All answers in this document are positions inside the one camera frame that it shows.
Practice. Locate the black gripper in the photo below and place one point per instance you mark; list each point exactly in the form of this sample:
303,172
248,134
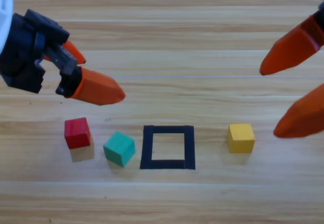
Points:
320,29
20,57

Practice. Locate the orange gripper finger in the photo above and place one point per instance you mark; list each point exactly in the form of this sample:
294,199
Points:
301,117
98,87

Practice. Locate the red wooden block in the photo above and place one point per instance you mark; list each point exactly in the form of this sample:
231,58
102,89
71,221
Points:
77,133

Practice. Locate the green wooden block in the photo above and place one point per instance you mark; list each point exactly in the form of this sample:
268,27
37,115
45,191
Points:
119,148

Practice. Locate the yellow wooden block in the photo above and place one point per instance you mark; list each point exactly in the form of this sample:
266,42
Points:
240,139

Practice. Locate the black tape square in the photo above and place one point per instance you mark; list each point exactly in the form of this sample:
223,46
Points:
164,164

